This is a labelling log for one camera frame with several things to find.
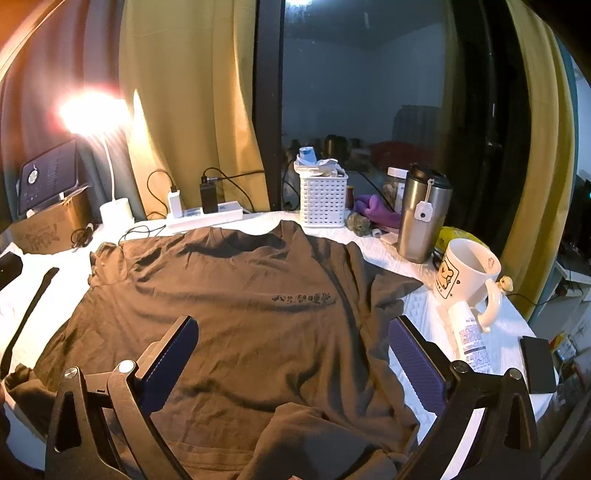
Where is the grey stone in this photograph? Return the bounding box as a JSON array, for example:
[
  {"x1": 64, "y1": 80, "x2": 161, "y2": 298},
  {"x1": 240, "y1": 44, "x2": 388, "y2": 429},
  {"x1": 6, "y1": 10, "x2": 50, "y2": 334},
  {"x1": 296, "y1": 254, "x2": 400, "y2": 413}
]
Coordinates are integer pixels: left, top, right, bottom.
[{"x1": 346, "y1": 212, "x2": 372, "y2": 237}]

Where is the white quilted bed cover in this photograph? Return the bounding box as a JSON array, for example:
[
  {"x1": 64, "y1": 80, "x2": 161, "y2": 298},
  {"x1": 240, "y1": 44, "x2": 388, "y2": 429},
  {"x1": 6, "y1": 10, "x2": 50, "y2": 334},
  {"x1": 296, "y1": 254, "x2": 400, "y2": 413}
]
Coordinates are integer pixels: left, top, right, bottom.
[{"x1": 0, "y1": 209, "x2": 555, "y2": 471}]

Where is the glass jar white lid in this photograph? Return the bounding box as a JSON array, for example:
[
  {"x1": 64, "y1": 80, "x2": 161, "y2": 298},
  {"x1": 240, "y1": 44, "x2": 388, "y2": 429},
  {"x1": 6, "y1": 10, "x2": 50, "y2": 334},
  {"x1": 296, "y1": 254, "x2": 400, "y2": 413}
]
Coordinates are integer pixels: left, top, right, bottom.
[{"x1": 384, "y1": 167, "x2": 409, "y2": 213}]

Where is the white cartoon mug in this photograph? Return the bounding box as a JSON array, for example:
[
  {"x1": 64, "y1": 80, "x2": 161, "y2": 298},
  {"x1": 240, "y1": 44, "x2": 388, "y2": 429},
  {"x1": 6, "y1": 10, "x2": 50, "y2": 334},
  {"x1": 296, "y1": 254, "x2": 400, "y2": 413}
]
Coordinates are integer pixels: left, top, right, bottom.
[{"x1": 433, "y1": 238, "x2": 503, "y2": 333}]

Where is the purple cloth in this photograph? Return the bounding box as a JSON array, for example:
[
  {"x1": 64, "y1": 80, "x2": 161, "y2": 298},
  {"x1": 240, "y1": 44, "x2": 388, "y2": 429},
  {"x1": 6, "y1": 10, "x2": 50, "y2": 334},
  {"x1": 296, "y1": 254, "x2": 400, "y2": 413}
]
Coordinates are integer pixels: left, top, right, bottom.
[{"x1": 353, "y1": 194, "x2": 401, "y2": 229}]

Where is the small black bundled cable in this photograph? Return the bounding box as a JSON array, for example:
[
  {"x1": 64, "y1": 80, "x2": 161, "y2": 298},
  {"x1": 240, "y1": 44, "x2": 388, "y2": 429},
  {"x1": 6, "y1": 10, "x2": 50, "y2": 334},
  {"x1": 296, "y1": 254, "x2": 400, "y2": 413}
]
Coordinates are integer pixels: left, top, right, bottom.
[{"x1": 69, "y1": 223, "x2": 96, "y2": 250}]

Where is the brown cardboard box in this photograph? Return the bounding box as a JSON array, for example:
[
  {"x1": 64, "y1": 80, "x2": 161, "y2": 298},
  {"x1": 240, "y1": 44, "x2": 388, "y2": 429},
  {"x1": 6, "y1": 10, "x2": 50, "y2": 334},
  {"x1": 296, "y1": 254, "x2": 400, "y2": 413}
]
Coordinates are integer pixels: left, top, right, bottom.
[{"x1": 9, "y1": 186, "x2": 93, "y2": 254}]

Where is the white cream tube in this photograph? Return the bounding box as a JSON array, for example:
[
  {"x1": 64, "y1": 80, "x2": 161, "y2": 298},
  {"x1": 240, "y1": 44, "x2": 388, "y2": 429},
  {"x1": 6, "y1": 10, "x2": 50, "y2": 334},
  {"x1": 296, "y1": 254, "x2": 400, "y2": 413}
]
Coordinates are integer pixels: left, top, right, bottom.
[{"x1": 448, "y1": 301, "x2": 492, "y2": 374}]

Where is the white usb charger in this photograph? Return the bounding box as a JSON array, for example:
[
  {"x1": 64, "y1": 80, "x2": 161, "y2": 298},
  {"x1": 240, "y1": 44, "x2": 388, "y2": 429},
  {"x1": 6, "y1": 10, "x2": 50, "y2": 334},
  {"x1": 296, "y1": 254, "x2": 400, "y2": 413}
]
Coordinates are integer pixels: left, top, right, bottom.
[{"x1": 167, "y1": 189, "x2": 183, "y2": 219}]

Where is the black coiled cable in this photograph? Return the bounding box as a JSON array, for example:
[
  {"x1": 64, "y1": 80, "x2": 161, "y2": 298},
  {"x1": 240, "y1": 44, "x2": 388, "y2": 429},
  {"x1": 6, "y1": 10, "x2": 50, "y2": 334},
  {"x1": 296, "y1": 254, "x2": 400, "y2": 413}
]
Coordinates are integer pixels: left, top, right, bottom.
[{"x1": 118, "y1": 223, "x2": 167, "y2": 245}]

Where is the yellow curtain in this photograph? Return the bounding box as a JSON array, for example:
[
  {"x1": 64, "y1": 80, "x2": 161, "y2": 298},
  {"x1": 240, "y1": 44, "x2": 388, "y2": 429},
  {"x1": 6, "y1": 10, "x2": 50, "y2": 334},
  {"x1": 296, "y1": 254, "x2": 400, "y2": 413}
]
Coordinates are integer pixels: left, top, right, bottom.
[{"x1": 119, "y1": 1, "x2": 270, "y2": 213}]

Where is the dark brown t-shirt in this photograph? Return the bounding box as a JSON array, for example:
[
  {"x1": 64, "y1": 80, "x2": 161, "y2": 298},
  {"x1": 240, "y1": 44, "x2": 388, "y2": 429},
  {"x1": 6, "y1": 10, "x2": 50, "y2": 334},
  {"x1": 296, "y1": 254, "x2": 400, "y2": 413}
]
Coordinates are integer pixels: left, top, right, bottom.
[{"x1": 6, "y1": 222, "x2": 420, "y2": 479}]

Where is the stainless steel travel tumbler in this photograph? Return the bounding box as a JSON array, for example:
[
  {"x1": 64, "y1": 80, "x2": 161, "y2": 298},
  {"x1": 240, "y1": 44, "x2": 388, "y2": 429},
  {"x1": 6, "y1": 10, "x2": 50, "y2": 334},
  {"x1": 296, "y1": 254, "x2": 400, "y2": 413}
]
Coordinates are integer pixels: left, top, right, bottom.
[{"x1": 398, "y1": 164, "x2": 453, "y2": 264}]

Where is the black tablet display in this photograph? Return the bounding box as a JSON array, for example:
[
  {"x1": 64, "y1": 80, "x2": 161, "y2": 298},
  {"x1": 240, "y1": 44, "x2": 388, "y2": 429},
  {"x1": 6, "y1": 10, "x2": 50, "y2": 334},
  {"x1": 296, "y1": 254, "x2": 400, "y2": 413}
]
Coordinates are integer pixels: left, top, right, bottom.
[{"x1": 18, "y1": 139, "x2": 79, "y2": 216}]

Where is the yellow bag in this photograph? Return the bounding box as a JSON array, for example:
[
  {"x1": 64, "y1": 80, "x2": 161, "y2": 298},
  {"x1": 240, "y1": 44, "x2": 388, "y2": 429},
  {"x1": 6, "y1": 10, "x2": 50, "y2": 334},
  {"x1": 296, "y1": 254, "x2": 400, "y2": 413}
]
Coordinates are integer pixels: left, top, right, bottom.
[{"x1": 434, "y1": 226, "x2": 487, "y2": 259}]

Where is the white perforated plastic basket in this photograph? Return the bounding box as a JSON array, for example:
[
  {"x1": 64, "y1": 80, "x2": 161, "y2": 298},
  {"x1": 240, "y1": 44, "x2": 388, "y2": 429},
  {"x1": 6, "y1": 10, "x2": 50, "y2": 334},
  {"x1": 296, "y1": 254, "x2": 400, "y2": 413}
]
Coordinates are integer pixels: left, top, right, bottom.
[{"x1": 294, "y1": 159, "x2": 349, "y2": 228}]

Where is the white desk lamp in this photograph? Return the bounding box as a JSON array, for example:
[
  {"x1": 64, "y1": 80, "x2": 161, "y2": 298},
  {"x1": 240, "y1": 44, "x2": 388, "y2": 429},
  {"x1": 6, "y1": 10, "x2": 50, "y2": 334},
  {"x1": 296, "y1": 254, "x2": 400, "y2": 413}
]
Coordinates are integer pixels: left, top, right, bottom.
[{"x1": 57, "y1": 89, "x2": 136, "y2": 230}]

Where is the white power strip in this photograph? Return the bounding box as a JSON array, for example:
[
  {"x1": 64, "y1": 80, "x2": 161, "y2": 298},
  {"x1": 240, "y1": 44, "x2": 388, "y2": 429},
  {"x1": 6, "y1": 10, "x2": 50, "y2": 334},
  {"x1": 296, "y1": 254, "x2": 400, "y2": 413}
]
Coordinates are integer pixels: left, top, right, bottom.
[{"x1": 166, "y1": 201, "x2": 243, "y2": 231}]

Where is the black power adapter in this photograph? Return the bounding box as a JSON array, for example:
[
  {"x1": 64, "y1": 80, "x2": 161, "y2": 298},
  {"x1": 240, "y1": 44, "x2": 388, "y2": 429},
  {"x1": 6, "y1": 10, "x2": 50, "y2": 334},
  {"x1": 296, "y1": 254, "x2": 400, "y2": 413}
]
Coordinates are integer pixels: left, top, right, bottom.
[{"x1": 199, "y1": 180, "x2": 218, "y2": 214}]

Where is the black smartphone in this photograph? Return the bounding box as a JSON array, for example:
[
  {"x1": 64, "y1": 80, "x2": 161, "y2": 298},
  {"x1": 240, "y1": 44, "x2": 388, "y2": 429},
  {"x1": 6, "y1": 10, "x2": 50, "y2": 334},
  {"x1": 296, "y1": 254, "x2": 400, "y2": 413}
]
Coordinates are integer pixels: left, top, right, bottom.
[{"x1": 520, "y1": 336, "x2": 556, "y2": 394}]

